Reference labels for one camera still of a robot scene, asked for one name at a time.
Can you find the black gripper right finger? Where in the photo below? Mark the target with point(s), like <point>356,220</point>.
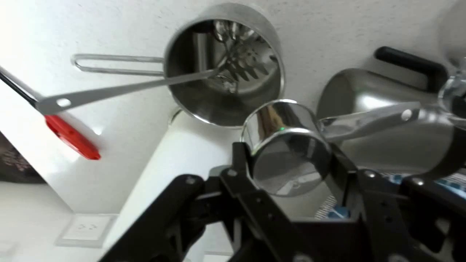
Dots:
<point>412,221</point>

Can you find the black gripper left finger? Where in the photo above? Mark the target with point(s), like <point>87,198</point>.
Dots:
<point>170,224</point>

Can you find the silver measuring spoon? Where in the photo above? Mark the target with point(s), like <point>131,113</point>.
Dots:
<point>288,147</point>

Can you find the black steel electric kettle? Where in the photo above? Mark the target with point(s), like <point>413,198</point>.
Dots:
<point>387,125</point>

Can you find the steel saucepan with utensils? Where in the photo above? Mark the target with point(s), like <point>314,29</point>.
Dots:
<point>198,45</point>

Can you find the slotted steel spatula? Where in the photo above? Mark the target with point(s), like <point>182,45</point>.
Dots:
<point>246,61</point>

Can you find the white wall socket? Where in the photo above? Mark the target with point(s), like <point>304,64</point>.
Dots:
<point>85,230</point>

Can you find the red handled utensil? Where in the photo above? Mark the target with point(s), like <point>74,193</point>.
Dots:
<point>61,128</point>

